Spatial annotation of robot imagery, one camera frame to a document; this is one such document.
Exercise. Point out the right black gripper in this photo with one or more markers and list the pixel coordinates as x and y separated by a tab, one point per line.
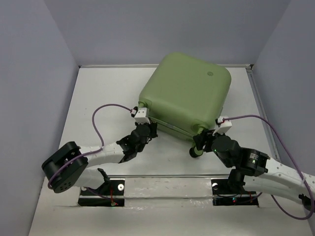
201	138

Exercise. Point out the green hard-shell suitcase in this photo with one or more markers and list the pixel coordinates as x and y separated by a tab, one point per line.
185	95

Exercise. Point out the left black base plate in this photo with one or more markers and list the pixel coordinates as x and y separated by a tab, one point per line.
111	196

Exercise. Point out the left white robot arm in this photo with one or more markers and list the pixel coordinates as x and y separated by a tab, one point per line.
71	164

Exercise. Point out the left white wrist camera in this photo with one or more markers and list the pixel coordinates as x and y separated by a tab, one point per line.
142	116

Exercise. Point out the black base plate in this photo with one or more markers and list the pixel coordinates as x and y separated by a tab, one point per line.
111	196
223	195

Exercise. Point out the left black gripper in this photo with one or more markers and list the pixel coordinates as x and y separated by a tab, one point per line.
152	127

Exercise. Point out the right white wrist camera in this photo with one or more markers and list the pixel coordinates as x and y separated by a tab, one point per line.
223	124

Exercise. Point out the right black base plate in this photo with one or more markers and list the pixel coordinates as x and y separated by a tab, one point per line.
223	195

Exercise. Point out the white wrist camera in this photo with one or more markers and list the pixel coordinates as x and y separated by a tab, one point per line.
223	124
142	116

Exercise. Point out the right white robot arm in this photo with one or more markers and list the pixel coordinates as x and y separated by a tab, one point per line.
253	170

